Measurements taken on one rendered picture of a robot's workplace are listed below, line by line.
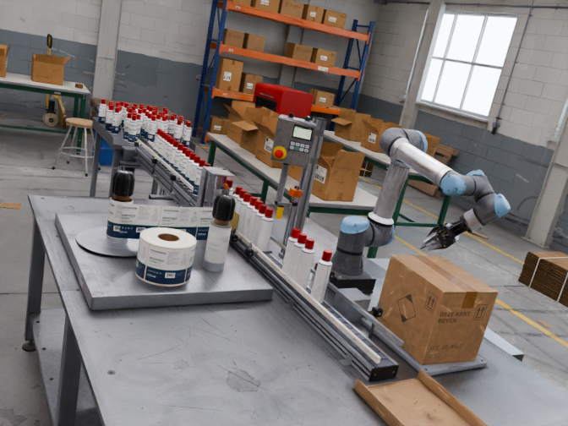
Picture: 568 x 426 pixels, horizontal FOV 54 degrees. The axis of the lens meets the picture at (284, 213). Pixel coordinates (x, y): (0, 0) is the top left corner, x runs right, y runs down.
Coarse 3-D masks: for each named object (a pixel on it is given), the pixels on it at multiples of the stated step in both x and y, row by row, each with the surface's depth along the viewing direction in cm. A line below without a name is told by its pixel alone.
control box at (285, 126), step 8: (280, 120) 234; (288, 120) 233; (296, 120) 234; (280, 128) 235; (288, 128) 234; (280, 136) 235; (288, 136) 235; (312, 136) 234; (280, 144) 236; (288, 144) 236; (312, 144) 235; (272, 152) 238; (288, 152) 237; (296, 152) 236; (272, 160) 239; (280, 160) 238; (288, 160) 238; (296, 160) 237; (304, 160) 237
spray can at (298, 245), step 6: (300, 234) 215; (306, 234) 217; (300, 240) 215; (294, 246) 217; (300, 246) 215; (294, 252) 217; (300, 252) 216; (294, 258) 217; (294, 264) 217; (288, 270) 220; (294, 270) 218; (294, 276) 219
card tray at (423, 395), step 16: (384, 384) 172; (400, 384) 174; (416, 384) 176; (432, 384) 174; (368, 400) 161; (384, 400) 164; (400, 400) 166; (416, 400) 167; (432, 400) 169; (448, 400) 168; (384, 416) 155; (400, 416) 158; (416, 416) 160; (432, 416) 161; (448, 416) 163; (464, 416) 163
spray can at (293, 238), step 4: (292, 228) 221; (296, 228) 221; (292, 232) 220; (296, 232) 220; (292, 236) 220; (296, 236) 220; (288, 240) 221; (292, 240) 220; (296, 240) 220; (288, 244) 221; (292, 244) 220; (288, 248) 221; (292, 248) 221; (288, 252) 221; (284, 256) 224; (288, 256) 222; (284, 260) 223; (288, 260) 222; (284, 264) 223; (288, 264) 222; (284, 268) 224; (288, 268) 223
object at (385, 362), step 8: (232, 232) 264; (240, 240) 256; (256, 256) 241; (272, 256) 245; (264, 264) 234; (280, 264) 238; (272, 272) 228; (328, 320) 196; (344, 320) 198; (336, 328) 192; (352, 328) 194; (344, 336) 187; (360, 336) 189; (352, 344) 183; (368, 344) 185; (360, 352) 179; (376, 352) 181; (368, 360) 175; (384, 360) 177; (376, 368) 172
